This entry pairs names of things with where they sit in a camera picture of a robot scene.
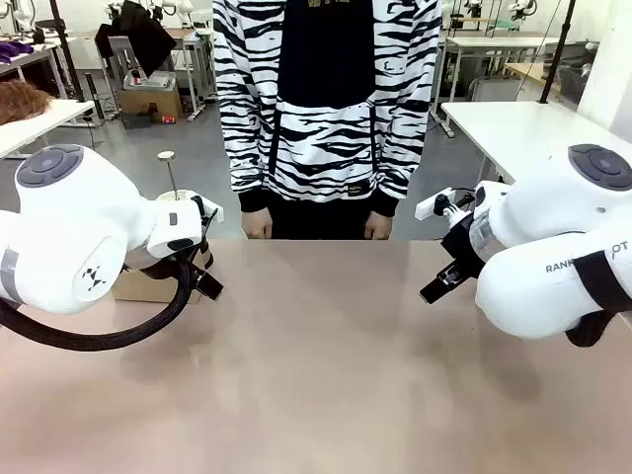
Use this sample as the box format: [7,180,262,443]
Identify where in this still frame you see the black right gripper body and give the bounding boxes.
[439,185,489,278]

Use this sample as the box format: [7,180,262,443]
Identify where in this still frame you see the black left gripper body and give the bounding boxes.
[125,241,216,281]

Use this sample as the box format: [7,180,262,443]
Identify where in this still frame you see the brown cardboard cup carrier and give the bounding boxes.
[111,249,216,304]

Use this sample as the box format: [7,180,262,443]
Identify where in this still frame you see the person's right forearm zebra sleeve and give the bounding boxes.
[212,29,273,215]

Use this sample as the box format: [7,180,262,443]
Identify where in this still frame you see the person's left forearm zebra sleeve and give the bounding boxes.
[368,29,443,219]

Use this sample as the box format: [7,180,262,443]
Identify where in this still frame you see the person's right hand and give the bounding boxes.
[241,208,275,241]

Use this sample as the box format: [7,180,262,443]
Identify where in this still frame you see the person's left hand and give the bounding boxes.
[362,211,395,242]

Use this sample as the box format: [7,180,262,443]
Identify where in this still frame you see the metal rod with disc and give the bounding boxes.
[157,151,180,201]

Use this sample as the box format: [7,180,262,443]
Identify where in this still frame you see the large white table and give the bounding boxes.
[439,100,632,185]

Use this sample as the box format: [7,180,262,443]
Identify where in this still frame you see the brown cardboard box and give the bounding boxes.
[119,81,185,122]

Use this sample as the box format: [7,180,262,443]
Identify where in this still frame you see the person in zebra hoodie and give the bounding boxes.
[211,0,443,241]

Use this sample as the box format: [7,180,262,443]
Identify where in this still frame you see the grey plastic tray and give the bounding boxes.
[121,70,178,92]

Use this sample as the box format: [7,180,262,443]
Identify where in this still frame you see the white side table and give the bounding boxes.
[0,100,96,161]

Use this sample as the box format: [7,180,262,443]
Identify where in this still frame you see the white background table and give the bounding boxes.
[443,33,563,100]

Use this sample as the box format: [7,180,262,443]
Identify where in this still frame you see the black stand pole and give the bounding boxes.
[46,0,91,103]
[539,0,578,106]

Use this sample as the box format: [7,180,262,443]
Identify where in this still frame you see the brown furry wig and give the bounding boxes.
[0,79,53,127]

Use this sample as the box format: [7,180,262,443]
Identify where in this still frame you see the black hanging cloth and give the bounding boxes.
[94,0,179,81]

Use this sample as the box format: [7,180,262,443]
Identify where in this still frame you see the purple cloth pile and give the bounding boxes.
[0,40,36,65]

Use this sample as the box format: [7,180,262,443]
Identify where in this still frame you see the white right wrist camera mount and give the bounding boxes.
[415,186,476,222]

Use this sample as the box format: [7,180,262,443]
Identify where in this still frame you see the grey wire basket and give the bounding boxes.
[556,41,597,108]

